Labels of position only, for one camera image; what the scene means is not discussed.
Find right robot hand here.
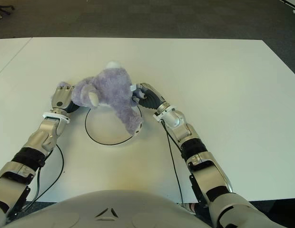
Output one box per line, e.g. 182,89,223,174
132,82,171,113

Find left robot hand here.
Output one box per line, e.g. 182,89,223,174
50,84,79,114

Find purple plush bunny doll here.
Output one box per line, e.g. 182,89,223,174
51,61,145,136

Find white plate black rim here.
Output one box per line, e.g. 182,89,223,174
85,104,142,146

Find black office chair base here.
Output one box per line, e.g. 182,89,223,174
0,4,15,16

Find silver robot torso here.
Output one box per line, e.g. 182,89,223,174
4,190,224,228

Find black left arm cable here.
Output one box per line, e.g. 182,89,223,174
23,144,65,211

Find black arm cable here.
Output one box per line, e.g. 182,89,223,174
23,144,65,211
161,119,186,205

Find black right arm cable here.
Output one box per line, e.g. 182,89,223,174
161,119,186,205

